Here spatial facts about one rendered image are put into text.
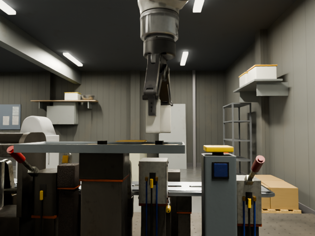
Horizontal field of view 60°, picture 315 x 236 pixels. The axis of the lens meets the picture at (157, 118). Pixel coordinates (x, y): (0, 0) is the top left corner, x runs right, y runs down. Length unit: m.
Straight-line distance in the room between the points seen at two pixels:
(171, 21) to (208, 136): 8.57
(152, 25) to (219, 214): 0.43
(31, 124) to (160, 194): 6.48
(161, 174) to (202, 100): 8.44
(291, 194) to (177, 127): 5.24
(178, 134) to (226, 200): 8.07
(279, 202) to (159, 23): 3.70
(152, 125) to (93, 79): 8.96
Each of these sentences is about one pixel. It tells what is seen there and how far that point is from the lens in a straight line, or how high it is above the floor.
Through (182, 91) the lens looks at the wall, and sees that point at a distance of 9.14.
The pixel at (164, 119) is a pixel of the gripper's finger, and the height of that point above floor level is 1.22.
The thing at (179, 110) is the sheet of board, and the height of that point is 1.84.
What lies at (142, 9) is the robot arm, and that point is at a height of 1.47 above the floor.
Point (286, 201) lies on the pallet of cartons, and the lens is 4.16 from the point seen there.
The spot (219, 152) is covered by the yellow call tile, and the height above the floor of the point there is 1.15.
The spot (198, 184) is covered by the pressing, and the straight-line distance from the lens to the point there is 1.02.
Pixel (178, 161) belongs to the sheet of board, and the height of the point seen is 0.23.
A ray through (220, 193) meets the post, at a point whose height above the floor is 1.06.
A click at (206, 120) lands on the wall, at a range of 9.14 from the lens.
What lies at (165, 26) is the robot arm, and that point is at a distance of 0.63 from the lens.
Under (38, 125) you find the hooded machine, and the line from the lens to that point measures 7.06.
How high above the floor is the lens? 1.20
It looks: 3 degrees up
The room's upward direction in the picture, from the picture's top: straight up
